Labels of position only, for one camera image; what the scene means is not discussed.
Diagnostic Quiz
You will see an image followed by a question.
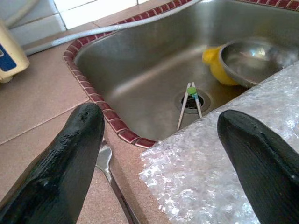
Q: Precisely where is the training chopsticks green connector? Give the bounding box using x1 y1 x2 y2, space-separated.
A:
177 81 203 131

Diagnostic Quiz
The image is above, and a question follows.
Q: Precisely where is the steel spoon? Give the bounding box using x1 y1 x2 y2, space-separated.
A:
95 139 141 224

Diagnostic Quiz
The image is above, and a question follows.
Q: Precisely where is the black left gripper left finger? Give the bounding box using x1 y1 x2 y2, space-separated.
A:
0 102 105 224

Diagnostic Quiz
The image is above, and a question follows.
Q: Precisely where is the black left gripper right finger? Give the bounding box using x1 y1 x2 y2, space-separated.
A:
216 109 299 224

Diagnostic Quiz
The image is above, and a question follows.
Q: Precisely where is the cream water ionizer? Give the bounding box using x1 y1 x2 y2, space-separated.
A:
0 17 30 84

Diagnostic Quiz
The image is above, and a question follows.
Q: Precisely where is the steel sink basin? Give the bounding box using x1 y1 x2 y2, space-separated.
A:
63 0 299 149

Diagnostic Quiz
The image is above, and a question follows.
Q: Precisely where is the steel bowl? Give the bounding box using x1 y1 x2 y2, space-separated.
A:
218 38 299 89

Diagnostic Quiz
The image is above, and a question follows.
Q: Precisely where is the grey flexible hose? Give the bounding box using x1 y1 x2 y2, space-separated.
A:
23 14 151 56

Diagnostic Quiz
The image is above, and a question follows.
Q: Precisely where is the bubble wrap sheet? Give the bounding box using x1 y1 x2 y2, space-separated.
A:
139 62 299 224

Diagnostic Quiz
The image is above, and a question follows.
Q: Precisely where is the thin white hose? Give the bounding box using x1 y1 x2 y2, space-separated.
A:
4 0 41 28

